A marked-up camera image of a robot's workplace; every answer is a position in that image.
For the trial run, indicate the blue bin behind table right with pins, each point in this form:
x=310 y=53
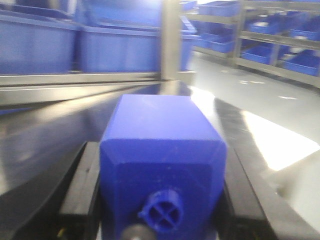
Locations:
x=119 y=35

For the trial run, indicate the steel shelf frame behind table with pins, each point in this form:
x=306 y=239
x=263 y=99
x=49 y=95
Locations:
x=23 y=90

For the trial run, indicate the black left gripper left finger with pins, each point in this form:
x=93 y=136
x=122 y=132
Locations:
x=82 y=192

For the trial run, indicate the steel storage rack near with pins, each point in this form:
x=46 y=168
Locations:
x=281 y=38

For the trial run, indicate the steel storage rack far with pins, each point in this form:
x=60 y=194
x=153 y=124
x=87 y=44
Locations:
x=216 y=25

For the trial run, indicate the blue bottle-shaped part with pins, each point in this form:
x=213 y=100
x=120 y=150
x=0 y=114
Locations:
x=162 y=164

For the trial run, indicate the steel storage rack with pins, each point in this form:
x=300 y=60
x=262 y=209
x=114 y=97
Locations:
x=281 y=38
x=216 y=25

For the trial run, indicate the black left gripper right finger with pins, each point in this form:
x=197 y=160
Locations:
x=241 y=194

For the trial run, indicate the blue bin behind table left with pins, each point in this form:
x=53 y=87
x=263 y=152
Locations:
x=35 y=40

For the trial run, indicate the blue bin behind table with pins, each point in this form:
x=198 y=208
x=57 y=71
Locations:
x=119 y=35
x=35 y=40

